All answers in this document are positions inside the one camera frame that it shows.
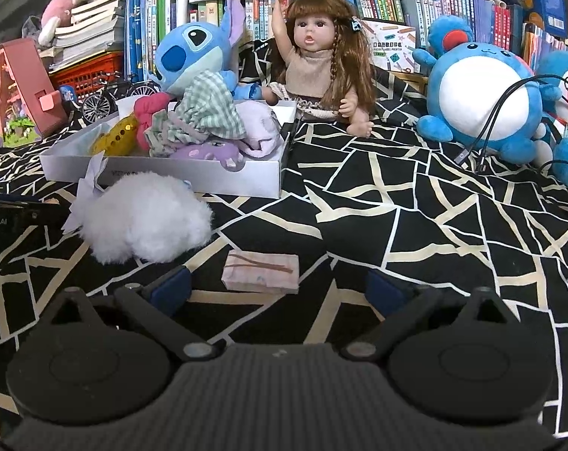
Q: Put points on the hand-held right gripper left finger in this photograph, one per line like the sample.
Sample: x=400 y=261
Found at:
x=173 y=287

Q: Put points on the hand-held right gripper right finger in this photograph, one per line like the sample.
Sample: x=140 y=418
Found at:
x=385 y=291

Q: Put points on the white fluffy ball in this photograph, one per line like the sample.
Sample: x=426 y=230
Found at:
x=143 y=221

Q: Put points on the white cardboard box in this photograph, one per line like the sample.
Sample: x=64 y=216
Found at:
x=194 y=174

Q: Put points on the pink scrunchie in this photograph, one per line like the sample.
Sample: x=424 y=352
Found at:
x=150 y=110

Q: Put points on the green checked scrunchie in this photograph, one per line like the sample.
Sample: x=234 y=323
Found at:
x=204 y=112

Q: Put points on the light pink cloth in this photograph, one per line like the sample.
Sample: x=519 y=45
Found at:
x=260 y=127

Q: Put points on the black patterned blanket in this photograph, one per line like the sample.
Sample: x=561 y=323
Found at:
x=406 y=225

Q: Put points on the white paper tag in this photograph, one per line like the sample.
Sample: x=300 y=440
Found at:
x=90 y=174

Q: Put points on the pink triangular dollhouse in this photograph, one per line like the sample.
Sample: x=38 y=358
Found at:
x=25 y=94

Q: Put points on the gold sequin scrunchie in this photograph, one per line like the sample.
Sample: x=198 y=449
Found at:
x=117 y=136

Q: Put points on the small blue toy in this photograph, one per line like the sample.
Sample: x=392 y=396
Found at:
x=66 y=93

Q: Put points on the purple plush toy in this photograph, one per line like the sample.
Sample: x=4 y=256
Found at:
x=213 y=152

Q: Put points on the miniature black bicycle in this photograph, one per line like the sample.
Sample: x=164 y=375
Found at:
x=105 y=98

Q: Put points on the red plastic basket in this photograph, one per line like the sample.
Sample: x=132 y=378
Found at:
x=89 y=73

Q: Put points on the grey plush toy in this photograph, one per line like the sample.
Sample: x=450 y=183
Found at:
x=30 y=26

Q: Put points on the pink rabbit plush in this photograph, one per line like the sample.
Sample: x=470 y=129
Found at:
x=60 y=9

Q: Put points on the stack of books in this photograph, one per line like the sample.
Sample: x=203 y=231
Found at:
x=91 y=19

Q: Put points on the round blue plush toy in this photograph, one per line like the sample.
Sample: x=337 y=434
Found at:
x=481 y=94

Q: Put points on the brown-haired doll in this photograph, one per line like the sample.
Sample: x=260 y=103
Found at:
x=319 y=65

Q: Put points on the blue alien plush toy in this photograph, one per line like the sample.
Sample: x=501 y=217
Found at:
x=190 y=51

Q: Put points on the white printed box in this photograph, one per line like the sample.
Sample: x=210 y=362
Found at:
x=392 y=47

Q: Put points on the blue cat plush toy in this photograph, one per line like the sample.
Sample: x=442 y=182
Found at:
x=565 y=103

